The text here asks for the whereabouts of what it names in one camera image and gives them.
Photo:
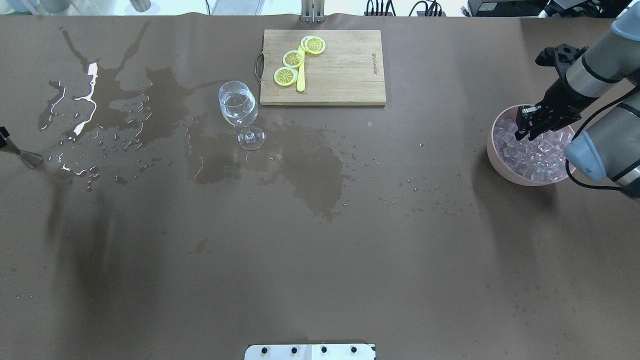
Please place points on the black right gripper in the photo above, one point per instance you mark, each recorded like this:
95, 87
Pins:
561, 96

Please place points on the steel jigger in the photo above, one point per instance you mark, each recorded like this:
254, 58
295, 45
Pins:
31, 160

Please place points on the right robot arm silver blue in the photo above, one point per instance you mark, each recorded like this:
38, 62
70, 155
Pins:
606, 147

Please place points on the pink bowl of ice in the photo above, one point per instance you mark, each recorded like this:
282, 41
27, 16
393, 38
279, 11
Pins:
525, 162

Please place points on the clear wine glass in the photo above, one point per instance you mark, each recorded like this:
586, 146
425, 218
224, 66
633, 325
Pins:
240, 110

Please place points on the bamboo cutting board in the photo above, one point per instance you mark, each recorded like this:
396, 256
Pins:
350, 71

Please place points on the far lemon slice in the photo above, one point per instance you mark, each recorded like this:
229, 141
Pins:
314, 45

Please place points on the yellow plastic knife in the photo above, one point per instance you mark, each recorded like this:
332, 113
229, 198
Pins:
300, 85

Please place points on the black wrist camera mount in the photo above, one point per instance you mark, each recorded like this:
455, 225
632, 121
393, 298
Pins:
560, 57

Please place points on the lemon slice near handle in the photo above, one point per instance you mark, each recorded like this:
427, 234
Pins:
285, 76

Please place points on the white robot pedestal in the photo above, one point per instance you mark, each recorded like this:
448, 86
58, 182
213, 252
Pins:
319, 351

